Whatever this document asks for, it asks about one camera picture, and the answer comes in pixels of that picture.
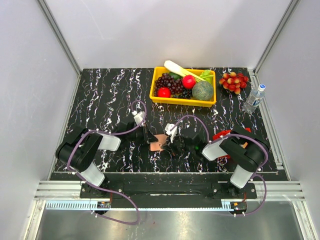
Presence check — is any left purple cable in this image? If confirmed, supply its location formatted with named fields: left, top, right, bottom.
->
left=66, top=100, right=147, bottom=225

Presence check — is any white leek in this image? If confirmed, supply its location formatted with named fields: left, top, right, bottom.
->
left=164, top=60, right=205, bottom=82

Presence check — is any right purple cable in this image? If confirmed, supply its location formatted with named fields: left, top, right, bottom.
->
left=172, top=115, right=270, bottom=217

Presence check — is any yellow plastic tray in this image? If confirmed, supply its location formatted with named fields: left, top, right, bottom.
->
left=149, top=66, right=217, bottom=108

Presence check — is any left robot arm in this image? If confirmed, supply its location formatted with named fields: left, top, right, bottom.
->
left=55, top=111, right=159, bottom=198

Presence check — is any green lettuce leaf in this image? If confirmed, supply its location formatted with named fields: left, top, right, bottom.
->
left=199, top=69, right=214, bottom=84

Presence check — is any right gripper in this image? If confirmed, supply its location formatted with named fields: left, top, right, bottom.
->
left=161, top=132, right=195, bottom=157

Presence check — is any clear water bottle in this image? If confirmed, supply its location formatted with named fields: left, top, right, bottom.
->
left=242, top=84, right=266, bottom=115

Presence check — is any red lychee bunch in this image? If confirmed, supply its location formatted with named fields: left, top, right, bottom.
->
left=218, top=71, right=249, bottom=95

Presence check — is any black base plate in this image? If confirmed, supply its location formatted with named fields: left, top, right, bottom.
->
left=79, top=181, right=258, bottom=201

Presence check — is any red apple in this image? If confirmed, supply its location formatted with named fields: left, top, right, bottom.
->
left=182, top=75, right=197, bottom=90

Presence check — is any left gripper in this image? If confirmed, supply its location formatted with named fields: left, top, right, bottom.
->
left=126, top=123, right=158, bottom=145

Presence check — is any pink leather card holder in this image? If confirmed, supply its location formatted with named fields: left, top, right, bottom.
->
left=150, top=134, right=168, bottom=152

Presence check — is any red tomato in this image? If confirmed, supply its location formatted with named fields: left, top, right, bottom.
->
left=157, top=87, right=171, bottom=98

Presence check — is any dark blueberry bunch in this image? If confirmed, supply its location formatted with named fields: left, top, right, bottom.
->
left=171, top=89, right=192, bottom=100

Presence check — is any purple grape bunch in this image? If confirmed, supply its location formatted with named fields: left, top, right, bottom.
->
left=153, top=72, right=185, bottom=97

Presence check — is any purple cable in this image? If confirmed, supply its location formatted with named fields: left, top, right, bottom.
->
left=172, top=115, right=270, bottom=217
left=66, top=100, right=147, bottom=225

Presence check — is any green cantaloupe melon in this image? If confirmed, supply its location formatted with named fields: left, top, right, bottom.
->
left=192, top=81, right=214, bottom=101

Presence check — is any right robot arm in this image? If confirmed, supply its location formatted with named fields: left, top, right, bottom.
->
left=162, top=123, right=271, bottom=198

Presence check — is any red plastic bin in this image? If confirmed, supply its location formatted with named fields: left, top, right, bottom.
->
left=206, top=127, right=252, bottom=161

